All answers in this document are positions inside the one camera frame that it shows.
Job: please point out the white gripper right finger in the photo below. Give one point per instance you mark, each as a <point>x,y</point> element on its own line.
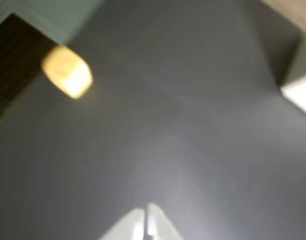
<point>162,228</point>

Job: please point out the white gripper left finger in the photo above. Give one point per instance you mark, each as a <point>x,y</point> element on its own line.
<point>130,227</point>

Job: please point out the yellow cube block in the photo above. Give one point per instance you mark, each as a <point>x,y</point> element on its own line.
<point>67,72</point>

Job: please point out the white open box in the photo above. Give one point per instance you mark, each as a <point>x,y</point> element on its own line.
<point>300,97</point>

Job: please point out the dark grey table mat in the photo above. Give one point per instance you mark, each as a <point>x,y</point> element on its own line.
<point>152,125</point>

